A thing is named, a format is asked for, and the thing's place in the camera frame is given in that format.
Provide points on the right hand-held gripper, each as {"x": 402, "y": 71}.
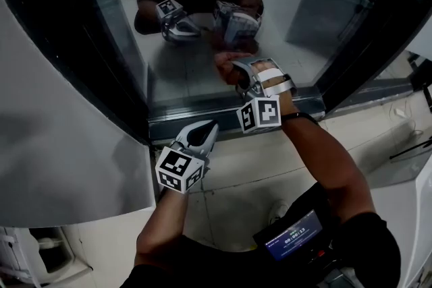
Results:
{"x": 263, "y": 114}

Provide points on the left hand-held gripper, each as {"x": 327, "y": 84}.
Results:
{"x": 179, "y": 168}

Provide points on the clear glass window pane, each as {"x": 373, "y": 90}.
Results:
{"x": 189, "y": 84}

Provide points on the person's left forearm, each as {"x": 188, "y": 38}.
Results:
{"x": 162, "y": 222}

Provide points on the person's right forearm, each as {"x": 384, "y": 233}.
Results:
{"x": 324, "y": 158}

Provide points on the person's right hand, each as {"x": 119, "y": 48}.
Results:
{"x": 262, "y": 65}

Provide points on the black wristband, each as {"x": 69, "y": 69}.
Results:
{"x": 300, "y": 116}

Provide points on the person's white shoe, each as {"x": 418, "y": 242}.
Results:
{"x": 279, "y": 210}

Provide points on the person's black shirt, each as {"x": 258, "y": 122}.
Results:
{"x": 202, "y": 266}

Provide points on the person's black trousers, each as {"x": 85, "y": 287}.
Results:
{"x": 314, "y": 202}

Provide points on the chest-mounted timer display device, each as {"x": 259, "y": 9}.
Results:
{"x": 293, "y": 236}

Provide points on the partly frosted glass pane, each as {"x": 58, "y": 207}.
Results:
{"x": 398, "y": 71}

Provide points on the white power adapter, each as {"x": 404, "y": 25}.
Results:
{"x": 400, "y": 113}

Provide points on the white plastic rack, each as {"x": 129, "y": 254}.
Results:
{"x": 65, "y": 246}

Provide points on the black bent rod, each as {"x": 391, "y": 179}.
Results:
{"x": 411, "y": 148}

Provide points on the white side table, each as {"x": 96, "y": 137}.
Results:
{"x": 13, "y": 253}

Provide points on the large white cabinet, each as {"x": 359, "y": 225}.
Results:
{"x": 418, "y": 229}

